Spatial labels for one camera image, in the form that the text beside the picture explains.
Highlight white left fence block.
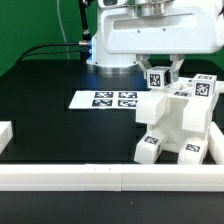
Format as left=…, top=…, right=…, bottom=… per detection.
left=0, top=121, right=13, bottom=154

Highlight white tagged bar part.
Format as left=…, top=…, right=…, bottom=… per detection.
left=136, top=92, right=169, bottom=125

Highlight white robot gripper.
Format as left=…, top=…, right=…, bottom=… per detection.
left=98, top=0, right=224, bottom=82

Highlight white chair seat part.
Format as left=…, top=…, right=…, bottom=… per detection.
left=146, top=97, right=214, bottom=152

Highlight paper sheet with tags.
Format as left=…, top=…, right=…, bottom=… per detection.
left=69, top=90, right=147, bottom=109

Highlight small white tagged cube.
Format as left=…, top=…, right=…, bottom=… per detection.
left=192, top=74, right=217, bottom=97

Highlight black cables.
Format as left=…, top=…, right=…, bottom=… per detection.
left=16, top=40, right=93, bottom=64

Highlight white long chair back part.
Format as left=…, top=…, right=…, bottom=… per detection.
left=149, top=74, right=224, bottom=99

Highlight thin white cable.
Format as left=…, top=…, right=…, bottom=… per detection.
left=56, top=0, right=72, bottom=61

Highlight white front fence rail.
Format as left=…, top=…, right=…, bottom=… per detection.
left=0, top=164, right=224, bottom=192

